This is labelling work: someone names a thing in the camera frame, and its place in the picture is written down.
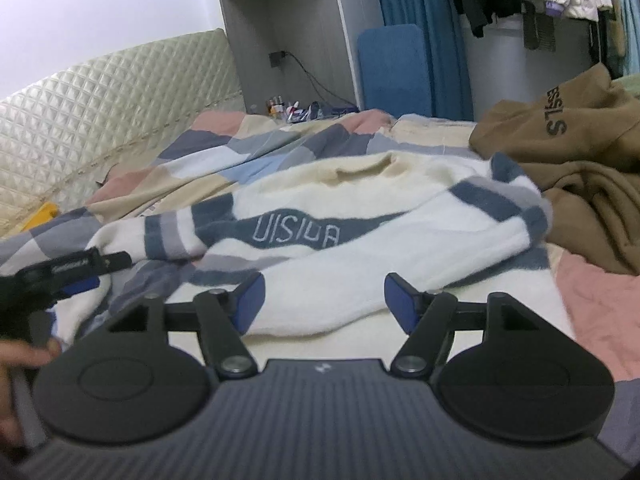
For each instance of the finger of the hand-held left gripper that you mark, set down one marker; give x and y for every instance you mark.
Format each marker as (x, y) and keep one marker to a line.
(112, 261)
(80, 287)

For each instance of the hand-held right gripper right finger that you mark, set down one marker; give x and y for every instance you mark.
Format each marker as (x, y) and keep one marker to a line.
(397, 301)

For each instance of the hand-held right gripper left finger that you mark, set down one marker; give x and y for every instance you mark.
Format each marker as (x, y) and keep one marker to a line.
(250, 301)

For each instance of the white sweater with blue stripes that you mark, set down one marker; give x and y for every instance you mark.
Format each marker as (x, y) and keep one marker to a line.
(400, 240)

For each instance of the person's left hand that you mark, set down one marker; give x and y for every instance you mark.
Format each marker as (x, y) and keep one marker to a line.
(27, 354)

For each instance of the yellow object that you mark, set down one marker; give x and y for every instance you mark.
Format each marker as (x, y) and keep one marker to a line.
(45, 215)

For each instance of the patchwork quilt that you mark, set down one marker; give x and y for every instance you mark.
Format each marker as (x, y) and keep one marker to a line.
(225, 160)

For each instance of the quilted cream headboard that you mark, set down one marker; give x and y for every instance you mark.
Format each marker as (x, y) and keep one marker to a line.
(125, 110)

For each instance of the cluster of small bottles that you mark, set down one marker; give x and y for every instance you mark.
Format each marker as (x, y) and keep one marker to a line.
(300, 108)

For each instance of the brown hoodie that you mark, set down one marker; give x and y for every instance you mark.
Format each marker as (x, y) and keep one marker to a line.
(575, 185)

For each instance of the black charger plug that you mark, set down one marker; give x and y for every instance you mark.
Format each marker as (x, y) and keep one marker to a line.
(276, 58)

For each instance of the grey bedside cabinet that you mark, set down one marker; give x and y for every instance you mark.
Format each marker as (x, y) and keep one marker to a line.
(300, 25)

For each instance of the blue curtain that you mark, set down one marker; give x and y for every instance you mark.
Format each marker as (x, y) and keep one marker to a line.
(400, 0)

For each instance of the dark grey hanging garment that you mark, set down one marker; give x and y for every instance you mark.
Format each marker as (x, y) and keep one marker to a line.
(537, 30)

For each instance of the green fleece garment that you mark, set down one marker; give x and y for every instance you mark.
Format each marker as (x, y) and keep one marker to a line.
(630, 82)

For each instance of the light blue hanging garment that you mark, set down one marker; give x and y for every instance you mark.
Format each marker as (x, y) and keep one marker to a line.
(631, 10)

